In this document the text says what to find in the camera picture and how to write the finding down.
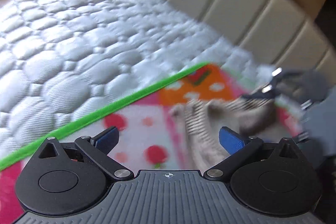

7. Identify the beige striped garment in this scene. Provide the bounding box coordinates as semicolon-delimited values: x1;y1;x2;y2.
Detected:
170;97;276;172

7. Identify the colourful cartoon play mat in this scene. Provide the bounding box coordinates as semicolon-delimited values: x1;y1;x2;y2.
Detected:
1;64;302;223

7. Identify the grey quilted mattress cover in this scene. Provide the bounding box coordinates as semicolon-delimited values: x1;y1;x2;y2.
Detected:
1;0;263;157

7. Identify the beige padded headboard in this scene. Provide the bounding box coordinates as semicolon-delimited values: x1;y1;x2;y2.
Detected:
167;0;335;84

